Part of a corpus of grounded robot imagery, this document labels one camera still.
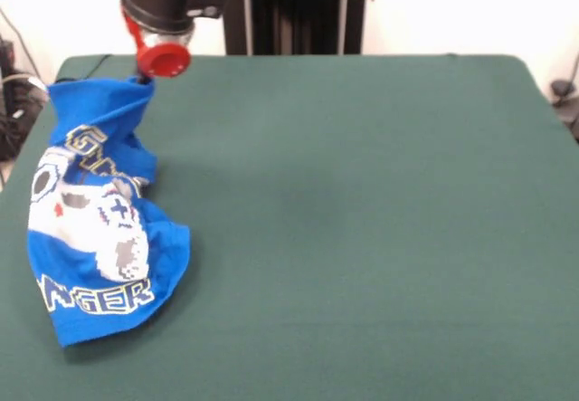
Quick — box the black floor stand base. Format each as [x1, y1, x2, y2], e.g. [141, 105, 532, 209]
[549, 79, 579, 144]
[0, 33, 51, 163]

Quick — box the dark green table cloth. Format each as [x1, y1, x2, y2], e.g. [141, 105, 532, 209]
[0, 53, 579, 401]

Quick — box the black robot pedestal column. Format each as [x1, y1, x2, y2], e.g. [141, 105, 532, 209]
[221, 0, 375, 56]

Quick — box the blue printed t-shirt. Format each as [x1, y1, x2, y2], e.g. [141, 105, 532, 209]
[25, 74, 192, 348]

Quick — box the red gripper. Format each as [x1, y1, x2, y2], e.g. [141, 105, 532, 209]
[119, 6, 194, 87]

